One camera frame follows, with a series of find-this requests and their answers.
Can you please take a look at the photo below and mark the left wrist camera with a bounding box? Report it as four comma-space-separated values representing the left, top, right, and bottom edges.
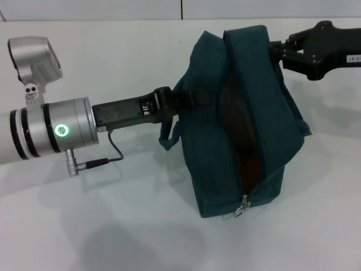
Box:
7, 36, 64, 110

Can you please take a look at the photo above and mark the dark teal insulated lunch bag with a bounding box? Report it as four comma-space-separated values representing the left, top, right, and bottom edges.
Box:
158, 24, 313, 220

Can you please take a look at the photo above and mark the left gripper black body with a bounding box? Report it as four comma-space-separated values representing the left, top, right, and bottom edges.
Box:
91, 86, 179, 133

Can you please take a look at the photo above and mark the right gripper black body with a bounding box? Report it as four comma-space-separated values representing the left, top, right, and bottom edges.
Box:
281, 19, 361, 82

